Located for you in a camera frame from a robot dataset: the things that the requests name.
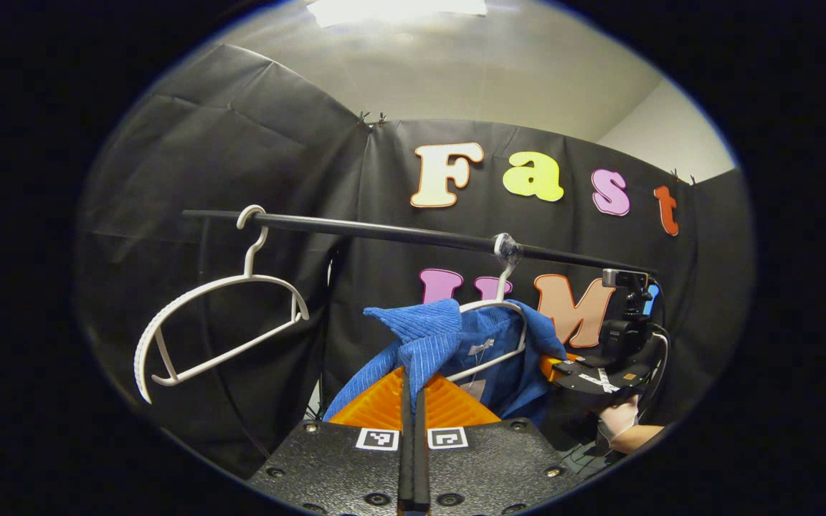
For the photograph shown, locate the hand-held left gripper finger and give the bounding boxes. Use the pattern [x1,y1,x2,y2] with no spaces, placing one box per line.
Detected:
[414,373,584,515]
[247,365,414,515]

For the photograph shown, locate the blue jacket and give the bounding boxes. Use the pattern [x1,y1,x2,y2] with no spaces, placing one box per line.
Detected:
[323,299,568,431]

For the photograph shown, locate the white hanger with taped hook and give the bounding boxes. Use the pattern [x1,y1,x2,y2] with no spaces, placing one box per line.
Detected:
[445,233,530,382]

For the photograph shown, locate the white plastic hanger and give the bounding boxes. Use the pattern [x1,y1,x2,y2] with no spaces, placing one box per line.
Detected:
[133,205,310,404]

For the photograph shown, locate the ceiling light panel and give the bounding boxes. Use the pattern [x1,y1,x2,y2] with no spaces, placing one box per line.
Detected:
[305,0,489,28]

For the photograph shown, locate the black clothes rack rail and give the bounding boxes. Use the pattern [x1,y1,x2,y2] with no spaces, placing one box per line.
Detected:
[182,209,658,277]

